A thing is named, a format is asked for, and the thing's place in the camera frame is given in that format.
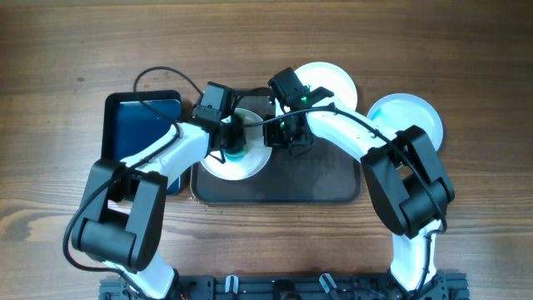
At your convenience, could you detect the white plate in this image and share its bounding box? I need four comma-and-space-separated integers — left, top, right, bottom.
289, 62, 358, 111
201, 108, 272, 181
366, 93, 444, 150

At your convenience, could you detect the dark brown serving tray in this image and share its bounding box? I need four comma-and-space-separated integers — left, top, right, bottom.
190, 94, 362, 205

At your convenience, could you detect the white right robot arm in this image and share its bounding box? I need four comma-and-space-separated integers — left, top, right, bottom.
271, 97, 455, 298

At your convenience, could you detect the black tub of blue water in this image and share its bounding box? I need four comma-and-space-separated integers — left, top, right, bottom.
101, 90, 184, 197

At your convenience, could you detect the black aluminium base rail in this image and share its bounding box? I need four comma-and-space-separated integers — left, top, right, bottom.
98, 272, 471, 300

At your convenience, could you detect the green yellow sponge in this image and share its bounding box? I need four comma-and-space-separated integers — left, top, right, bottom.
223, 145, 248, 162

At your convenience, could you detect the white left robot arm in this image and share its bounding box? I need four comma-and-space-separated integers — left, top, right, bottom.
62, 112, 247, 299

